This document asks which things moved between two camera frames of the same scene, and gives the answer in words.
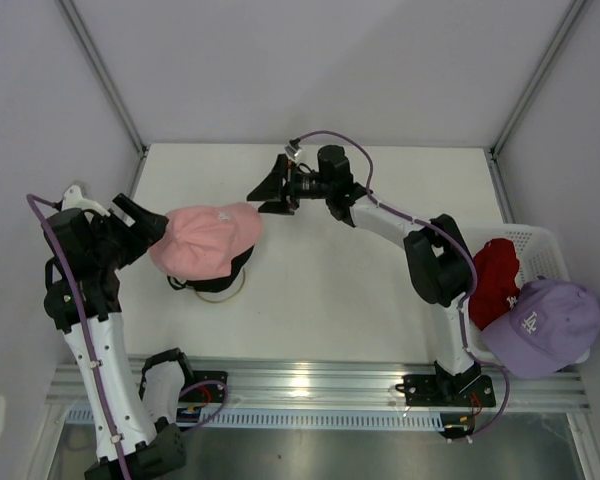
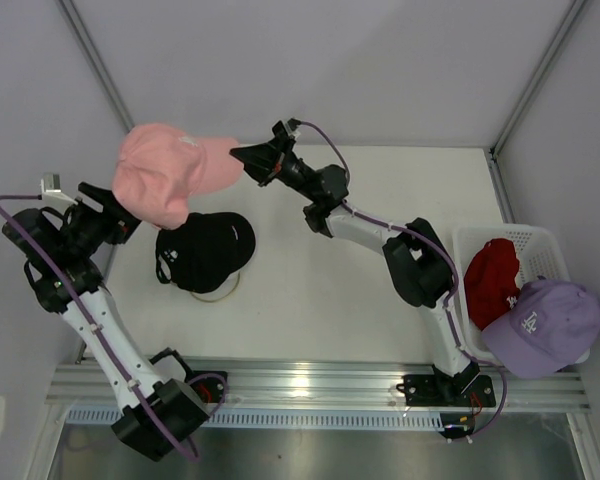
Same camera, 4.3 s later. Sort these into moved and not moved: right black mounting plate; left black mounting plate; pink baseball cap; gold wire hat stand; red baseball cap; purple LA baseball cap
Moved: pink baseball cap; gold wire hat stand
Not moved: right black mounting plate; red baseball cap; purple LA baseball cap; left black mounting plate
